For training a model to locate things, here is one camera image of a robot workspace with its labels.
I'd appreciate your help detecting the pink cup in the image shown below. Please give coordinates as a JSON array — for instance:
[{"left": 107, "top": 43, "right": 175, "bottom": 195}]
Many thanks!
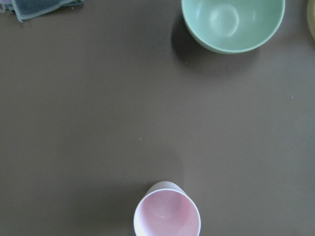
[{"left": 133, "top": 181, "right": 201, "bottom": 236}]

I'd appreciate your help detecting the green bowl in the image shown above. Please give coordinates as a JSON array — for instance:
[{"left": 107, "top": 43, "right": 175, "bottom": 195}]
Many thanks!
[{"left": 181, "top": 0, "right": 285, "bottom": 54}]

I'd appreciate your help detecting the grey cloth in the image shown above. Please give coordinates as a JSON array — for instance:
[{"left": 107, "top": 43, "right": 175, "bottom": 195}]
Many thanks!
[{"left": 11, "top": 0, "right": 85, "bottom": 22}]

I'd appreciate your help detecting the beige dish edge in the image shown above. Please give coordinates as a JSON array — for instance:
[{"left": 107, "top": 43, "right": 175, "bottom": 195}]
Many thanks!
[{"left": 306, "top": 0, "right": 315, "bottom": 40}]

